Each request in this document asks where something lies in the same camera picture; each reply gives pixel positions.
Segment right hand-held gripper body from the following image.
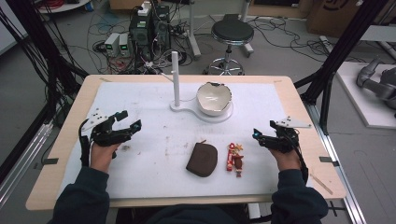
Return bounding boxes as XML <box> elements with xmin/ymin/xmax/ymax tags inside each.
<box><xmin>261</xmin><ymin>116</ymin><xmax>313</xmax><ymax>154</ymax></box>

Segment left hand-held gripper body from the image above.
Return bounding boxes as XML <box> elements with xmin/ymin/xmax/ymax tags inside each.
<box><xmin>81</xmin><ymin>107</ymin><xmax>134</xmax><ymax>147</ymax></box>

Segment person's right hand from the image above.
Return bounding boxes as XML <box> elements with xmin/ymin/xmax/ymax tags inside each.
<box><xmin>268</xmin><ymin>147</ymin><xmax>302</xmax><ymax>173</ymax></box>

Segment person's left hand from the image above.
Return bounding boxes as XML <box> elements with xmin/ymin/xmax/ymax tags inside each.
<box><xmin>89</xmin><ymin>142</ymin><xmax>121</xmax><ymax>174</ymax></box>

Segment red candy bar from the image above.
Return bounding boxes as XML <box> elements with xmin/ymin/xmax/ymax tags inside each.
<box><xmin>226</xmin><ymin>142</ymin><xmax>235</xmax><ymax>173</ymax></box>

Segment white foam mat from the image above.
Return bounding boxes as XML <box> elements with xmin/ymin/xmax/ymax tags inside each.
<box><xmin>57</xmin><ymin>81</ymin><xmax>312</xmax><ymax>200</ymax></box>

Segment thin wooden stick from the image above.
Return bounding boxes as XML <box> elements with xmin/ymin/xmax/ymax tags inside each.
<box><xmin>309</xmin><ymin>173</ymin><xmax>334</xmax><ymax>196</ymax></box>

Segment white chipped bowl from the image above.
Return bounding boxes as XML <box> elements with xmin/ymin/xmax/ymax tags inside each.
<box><xmin>195</xmin><ymin>81</ymin><xmax>233</xmax><ymax>117</ymax></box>

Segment brown zip pouch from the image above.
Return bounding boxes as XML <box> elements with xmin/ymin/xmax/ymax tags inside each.
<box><xmin>185</xmin><ymin>139</ymin><xmax>219</xmax><ymax>178</ymax></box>

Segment white stand with pole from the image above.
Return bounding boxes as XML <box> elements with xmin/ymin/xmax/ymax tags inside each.
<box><xmin>161</xmin><ymin>50</ymin><xmax>234</xmax><ymax>124</ymax></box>

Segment grey bench power supply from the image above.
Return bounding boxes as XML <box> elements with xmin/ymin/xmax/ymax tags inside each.
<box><xmin>118</xmin><ymin>33</ymin><xmax>131</xmax><ymax>58</ymax></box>
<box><xmin>104</xmin><ymin>32</ymin><xmax>121</xmax><ymax>58</ymax></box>

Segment white floor board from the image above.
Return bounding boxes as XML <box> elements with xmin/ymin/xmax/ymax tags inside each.
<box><xmin>335</xmin><ymin>61</ymin><xmax>396</xmax><ymax>131</ymax></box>

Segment black computer tower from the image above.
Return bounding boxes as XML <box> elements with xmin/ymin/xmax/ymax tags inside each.
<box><xmin>128</xmin><ymin>12</ymin><xmax>154</xmax><ymax>61</ymax></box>
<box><xmin>151</xmin><ymin>5</ymin><xmax>172</xmax><ymax>51</ymax></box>

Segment black round stool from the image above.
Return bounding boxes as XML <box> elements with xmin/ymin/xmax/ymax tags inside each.
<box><xmin>203</xmin><ymin>13</ymin><xmax>255</xmax><ymax>77</ymax></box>

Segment white power strip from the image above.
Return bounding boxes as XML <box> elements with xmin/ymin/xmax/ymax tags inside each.
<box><xmin>137</xmin><ymin>1</ymin><xmax>152</xmax><ymax>17</ymax></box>

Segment brown cardboard box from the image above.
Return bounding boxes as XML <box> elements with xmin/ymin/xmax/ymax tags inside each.
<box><xmin>305</xmin><ymin>0</ymin><xmax>376</xmax><ymax>39</ymax></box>

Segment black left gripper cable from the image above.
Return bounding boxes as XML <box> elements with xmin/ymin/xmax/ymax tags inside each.
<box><xmin>78</xmin><ymin>119</ymin><xmax>92</xmax><ymax>168</ymax></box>

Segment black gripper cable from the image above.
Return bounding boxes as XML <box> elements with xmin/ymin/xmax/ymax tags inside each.
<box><xmin>78</xmin><ymin>119</ymin><xmax>92</xmax><ymax>168</ymax></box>
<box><xmin>290</xmin><ymin>132</ymin><xmax>310</xmax><ymax>185</ymax></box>

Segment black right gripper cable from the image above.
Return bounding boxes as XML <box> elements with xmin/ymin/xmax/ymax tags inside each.
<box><xmin>290</xmin><ymin>132</ymin><xmax>310</xmax><ymax>185</ymax></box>

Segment small figure keychain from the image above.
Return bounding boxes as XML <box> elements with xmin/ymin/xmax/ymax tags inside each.
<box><xmin>233</xmin><ymin>142</ymin><xmax>245</xmax><ymax>178</ymax></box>

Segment aluminium rail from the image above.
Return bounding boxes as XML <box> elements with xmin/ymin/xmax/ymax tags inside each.
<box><xmin>304</xmin><ymin>102</ymin><xmax>368</xmax><ymax>224</ymax></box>
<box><xmin>0</xmin><ymin>119</ymin><xmax>54</xmax><ymax>208</ymax></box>

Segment black frame post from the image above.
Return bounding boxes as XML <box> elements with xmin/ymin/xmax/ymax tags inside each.
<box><xmin>293</xmin><ymin>0</ymin><xmax>382</xmax><ymax>135</ymax></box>
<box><xmin>5</xmin><ymin>0</ymin><xmax>90</xmax><ymax>108</ymax></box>

